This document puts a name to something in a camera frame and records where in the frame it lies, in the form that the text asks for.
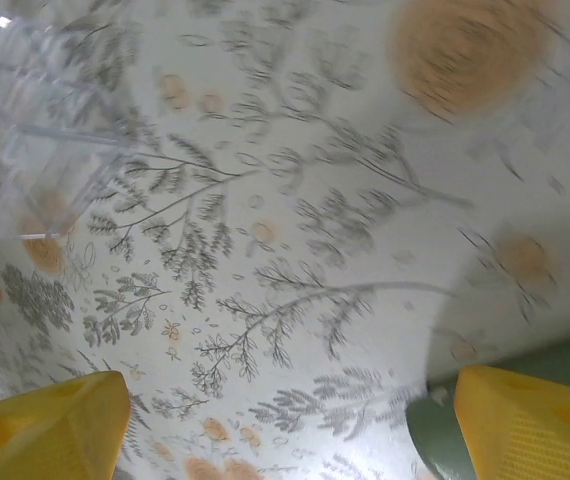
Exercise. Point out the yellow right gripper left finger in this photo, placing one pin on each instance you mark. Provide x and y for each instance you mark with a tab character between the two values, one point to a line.
40	435

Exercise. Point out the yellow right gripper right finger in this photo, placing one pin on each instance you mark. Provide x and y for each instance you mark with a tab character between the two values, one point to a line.
530	430

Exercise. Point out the clear acrylic card box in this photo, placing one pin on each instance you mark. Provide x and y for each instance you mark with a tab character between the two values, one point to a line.
25	150

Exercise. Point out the floral tablecloth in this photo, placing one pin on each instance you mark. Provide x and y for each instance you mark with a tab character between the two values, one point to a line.
265	200

